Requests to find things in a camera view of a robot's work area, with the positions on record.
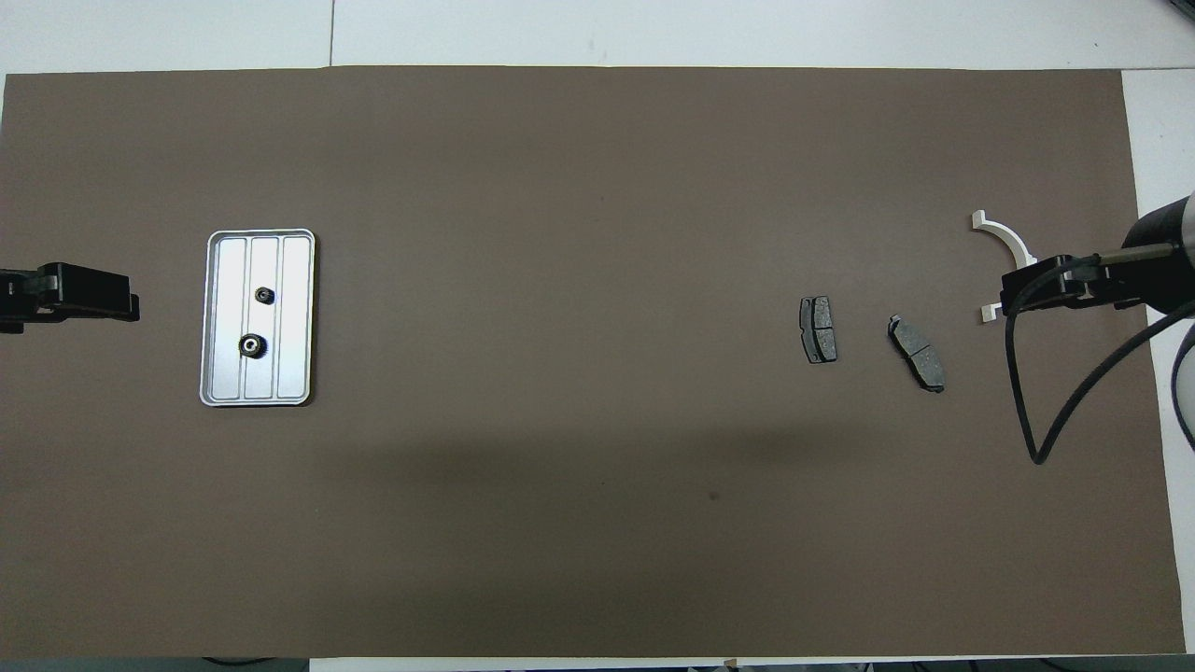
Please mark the long dark brake pad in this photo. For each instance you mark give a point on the long dark brake pad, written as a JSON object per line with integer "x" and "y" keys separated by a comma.
{"x": 918, "y": 352}

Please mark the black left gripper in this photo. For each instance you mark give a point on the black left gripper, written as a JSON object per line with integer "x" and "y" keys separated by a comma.
{"x": 79, "y": 291}

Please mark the brown table mat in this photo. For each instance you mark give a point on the brown table mat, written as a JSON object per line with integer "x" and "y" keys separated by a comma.
{"x": 579, "y": 420}

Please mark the white curved plastic bracket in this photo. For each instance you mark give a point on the white curved plastic bracket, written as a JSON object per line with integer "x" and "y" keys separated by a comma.
{"x": 1008, "y": 238}

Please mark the silver metal tray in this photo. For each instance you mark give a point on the silver metal tray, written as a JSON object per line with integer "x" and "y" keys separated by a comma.
{"x": 289, "y": 355}

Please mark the short dark brake pad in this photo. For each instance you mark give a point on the short dark brake pad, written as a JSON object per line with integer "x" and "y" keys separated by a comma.
{"x": 819, "y": 328}

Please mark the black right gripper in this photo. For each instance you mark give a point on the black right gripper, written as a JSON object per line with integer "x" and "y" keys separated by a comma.
{"x": 1074, "y": 285}

